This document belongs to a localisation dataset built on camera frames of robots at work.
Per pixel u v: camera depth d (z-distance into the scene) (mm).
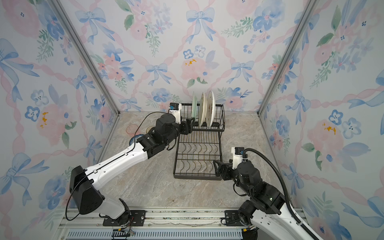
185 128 644
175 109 617
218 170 614
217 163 617
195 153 967
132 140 925
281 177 433
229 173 599
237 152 587
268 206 457
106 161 463
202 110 732
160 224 733
